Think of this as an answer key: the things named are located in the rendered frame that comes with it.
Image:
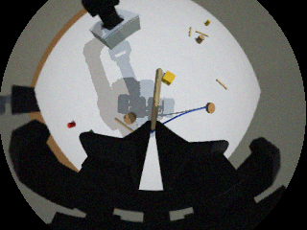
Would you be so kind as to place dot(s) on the blue string with thin wooden stick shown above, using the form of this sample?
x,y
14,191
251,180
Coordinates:
x,y
156,97

